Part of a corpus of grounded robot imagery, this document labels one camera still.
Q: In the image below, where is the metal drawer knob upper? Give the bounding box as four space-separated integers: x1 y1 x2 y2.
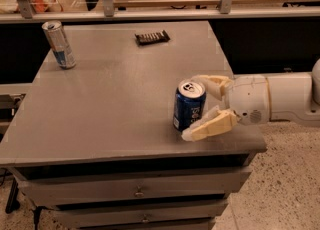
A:
134 186 144 198

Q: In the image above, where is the dark rxbar chocolate bar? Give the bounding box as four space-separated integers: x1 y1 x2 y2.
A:
135 30 170 46

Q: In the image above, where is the grey top drawer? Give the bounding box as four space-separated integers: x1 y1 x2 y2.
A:
18 167 251 207

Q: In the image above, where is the grey drawer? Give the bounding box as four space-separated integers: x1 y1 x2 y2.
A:
18 167 251 207
54 200 227 228

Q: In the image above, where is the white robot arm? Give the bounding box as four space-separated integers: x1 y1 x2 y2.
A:
182 60 320 141

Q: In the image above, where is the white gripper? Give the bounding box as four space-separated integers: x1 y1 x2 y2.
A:
181 75 270 141

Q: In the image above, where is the blue pepsi can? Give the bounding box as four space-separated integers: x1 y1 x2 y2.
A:
173 79 206 132

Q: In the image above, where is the black cabinet leg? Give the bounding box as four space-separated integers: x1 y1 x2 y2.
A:
5 180 20 214

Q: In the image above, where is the silver red bull can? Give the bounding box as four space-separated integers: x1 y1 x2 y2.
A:
42 20 76 69

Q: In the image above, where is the metal drawer knob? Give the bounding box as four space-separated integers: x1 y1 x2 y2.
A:
141 215 150 224
134 186 144 198

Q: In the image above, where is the metal drawer knob lower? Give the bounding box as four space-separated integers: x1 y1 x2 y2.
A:
141 215 150 224

